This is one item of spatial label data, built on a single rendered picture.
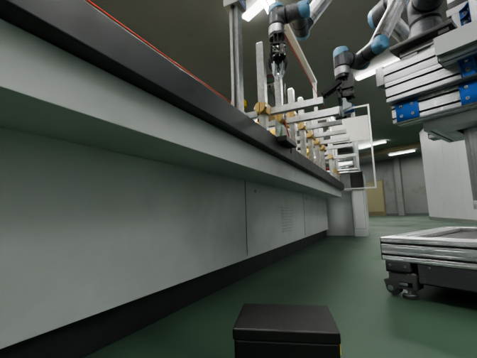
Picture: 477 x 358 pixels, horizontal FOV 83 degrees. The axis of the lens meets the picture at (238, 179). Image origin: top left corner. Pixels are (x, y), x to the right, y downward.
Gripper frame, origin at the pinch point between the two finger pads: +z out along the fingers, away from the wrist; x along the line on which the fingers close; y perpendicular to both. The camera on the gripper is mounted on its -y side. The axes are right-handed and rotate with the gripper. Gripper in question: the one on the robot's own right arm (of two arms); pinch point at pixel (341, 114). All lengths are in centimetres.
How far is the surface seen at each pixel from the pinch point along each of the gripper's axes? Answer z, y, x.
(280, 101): -11.6, -30.3, -5.7
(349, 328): 83, 3, -55
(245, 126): 18, -27, -58
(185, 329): 83, -41, -75
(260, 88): -9.2, -31.3, -30.7
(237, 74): -4, -30, -57
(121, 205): 46, -51, -90
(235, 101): 7, -31, -57
